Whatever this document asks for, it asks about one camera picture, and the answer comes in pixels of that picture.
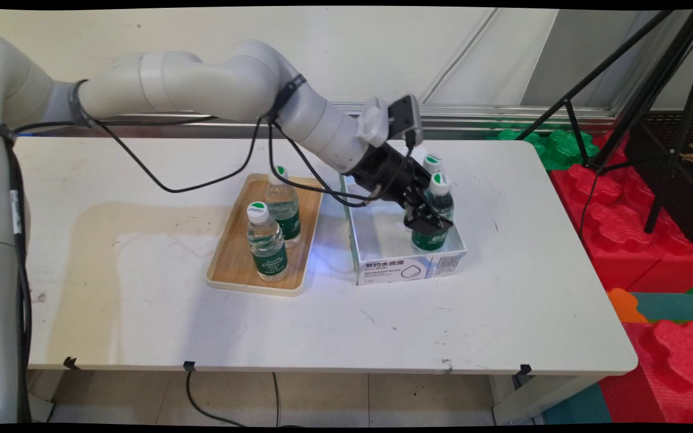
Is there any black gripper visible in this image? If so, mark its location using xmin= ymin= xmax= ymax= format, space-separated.
xmin=346 ymin=143 xmax=454 ymax=236

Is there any white open cardboard box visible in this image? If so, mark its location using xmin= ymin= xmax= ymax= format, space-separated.
xmin=340 ymin=170 xmax=468 ymax=286

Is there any large red foam block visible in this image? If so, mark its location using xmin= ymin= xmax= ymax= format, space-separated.
xmin=550 ymin=131 xmax=693 ymax=293

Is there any wooden tray with cream rim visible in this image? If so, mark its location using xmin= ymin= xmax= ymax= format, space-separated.
xmin=206 ymin=173 xmax=324 ymax=297

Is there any white table leg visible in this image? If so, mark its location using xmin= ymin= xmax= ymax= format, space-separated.
xmin=26 ymin=391 xmax=55 ymax=423
xmin=491 ymin=375 xmax=601 ymax=425

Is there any orange foam puzzle piece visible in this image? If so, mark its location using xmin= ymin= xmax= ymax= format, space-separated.
xmin=608 ymin=288 xmax=648 ymax=324

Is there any teal foam floor mat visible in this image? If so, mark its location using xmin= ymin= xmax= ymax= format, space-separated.
xmin=542 ymin=385 xmax=612 ymax=425

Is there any black upright panel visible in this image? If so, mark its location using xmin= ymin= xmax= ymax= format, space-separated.
xmin=626 ymin=111 xmax=693 ymax=250

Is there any black tripod stand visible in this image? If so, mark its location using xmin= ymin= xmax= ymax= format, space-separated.
xmin=515 ymin=9 xmax=693 ymax=235

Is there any teal foam mat strip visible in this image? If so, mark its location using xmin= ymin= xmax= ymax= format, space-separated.
xmin=631 ymin=292 xmax=693 ymax=324

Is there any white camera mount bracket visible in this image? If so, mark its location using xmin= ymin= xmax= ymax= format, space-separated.
xmin=357 ymin=98 xmax=393 ymax=147

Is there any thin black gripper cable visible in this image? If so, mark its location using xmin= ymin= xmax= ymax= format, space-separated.
xmin=267 ymin=119 xmax=383 ymax=203

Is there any aluminium wall rail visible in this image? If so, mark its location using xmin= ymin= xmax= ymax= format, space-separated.
xmin=22 ymin=101 xmax=619 ymax=138

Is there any thin black hanging cable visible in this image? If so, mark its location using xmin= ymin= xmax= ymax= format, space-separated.
xmin=271 ymin=372 xmax=282 ymax=427

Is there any long black arm cable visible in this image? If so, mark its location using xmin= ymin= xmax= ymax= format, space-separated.
xmin=0 ymin=114 xmax=417 ymax=209

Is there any thick black floor cable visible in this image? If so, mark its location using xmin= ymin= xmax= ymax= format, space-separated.
xmin=185 ymin=368 xmax=246 ymax=427

